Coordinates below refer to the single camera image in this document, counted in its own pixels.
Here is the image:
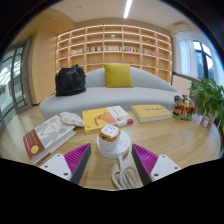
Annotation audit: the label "white radiator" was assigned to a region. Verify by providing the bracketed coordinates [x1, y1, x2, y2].
[171, 73, 202, 98]

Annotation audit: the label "white pouch orange dots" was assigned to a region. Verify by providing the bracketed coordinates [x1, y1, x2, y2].
[59, 111, 87, 128]

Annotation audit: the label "dark framed window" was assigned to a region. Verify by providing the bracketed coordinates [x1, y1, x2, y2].
[192, 39, 216, 81]

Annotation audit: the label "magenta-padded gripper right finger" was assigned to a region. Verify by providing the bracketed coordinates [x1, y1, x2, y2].
[131, 143, 183, 186]

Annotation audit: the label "cartoon character figurine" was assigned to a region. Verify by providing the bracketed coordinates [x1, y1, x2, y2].
[171, 94, 199, 122]

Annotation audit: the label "small white red cup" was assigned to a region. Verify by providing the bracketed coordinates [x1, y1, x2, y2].
[199, 114, 211, 128]

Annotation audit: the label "grey framed glass door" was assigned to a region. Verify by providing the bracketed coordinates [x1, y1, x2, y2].
[0, 36, 34, 128]

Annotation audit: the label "grey curved sofa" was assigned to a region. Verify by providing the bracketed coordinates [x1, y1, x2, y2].
[38, 66, 183, 121]

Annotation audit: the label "white wall air conditioner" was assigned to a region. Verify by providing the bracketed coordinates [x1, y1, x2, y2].
[173, 21, 194, 34]

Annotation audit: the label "yellow cushion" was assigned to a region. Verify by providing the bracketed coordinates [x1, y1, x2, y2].
[103, 63, 136, 89]

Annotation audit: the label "yellow and white book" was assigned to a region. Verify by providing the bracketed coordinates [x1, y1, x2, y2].
[81, 105, 134, 134]

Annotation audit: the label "long ceiling light strip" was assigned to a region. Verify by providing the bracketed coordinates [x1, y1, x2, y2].
[123, 0, 134, 19]

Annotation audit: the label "white and red book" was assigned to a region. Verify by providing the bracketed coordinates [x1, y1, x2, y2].
[22, 114, 77, 165]

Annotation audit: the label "white power strip cable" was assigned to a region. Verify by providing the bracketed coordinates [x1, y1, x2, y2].
[111, 155, 141, 190]

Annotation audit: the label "black bag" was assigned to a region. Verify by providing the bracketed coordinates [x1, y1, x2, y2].
[54, 64, 87, 98]

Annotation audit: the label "round white power strip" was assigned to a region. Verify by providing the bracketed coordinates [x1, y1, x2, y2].
[96, 129, 132, 160]

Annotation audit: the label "green potted plant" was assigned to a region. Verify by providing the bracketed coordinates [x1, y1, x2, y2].
[188, 77, 224, 134]

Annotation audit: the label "wooden wall shelf unit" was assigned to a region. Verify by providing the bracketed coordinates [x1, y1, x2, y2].
[55, 23, 174, 84]

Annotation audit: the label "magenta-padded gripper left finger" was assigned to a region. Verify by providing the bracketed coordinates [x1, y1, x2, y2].
[39, 143, 92, 185]

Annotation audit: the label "white cube charger orange band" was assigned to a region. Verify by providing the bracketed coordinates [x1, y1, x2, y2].
[98, 124, 121, 153]

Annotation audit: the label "white sheer curtain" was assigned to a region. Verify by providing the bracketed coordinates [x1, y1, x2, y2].
[178, 31, 200, 79]
[213, 49, 224, 88]

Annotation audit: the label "plain yellow book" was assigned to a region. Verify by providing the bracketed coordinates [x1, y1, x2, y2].
[130, 104, 173, 123]

